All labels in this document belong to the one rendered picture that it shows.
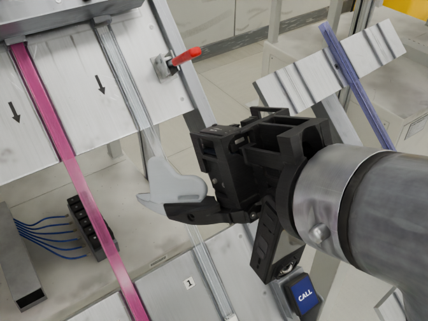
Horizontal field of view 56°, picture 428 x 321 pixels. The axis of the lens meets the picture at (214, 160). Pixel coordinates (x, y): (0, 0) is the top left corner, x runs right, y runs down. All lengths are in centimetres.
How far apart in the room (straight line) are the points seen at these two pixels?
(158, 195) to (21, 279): 51
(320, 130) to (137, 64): 35
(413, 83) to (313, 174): 129
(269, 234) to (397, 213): 14
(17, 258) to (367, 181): 75
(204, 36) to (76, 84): 228
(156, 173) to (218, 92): 213
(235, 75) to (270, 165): 238
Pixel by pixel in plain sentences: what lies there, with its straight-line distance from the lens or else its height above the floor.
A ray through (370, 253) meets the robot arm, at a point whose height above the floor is 115.
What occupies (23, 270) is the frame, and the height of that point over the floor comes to 66.
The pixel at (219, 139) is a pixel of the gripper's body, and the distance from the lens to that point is 30.
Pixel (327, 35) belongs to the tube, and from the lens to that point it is 69.
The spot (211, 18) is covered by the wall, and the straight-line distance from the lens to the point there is 278.
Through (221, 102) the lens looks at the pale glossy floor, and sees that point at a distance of 240.
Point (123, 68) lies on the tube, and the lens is 56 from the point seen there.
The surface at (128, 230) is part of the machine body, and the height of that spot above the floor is 62.
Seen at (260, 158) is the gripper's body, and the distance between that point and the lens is 30.
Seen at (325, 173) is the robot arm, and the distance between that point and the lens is 25.
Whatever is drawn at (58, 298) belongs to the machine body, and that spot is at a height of 62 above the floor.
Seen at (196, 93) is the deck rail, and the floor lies 102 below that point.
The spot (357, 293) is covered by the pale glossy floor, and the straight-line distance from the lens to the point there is 161.
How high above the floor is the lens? 133
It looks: 42 degrees down
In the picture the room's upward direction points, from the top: straight up
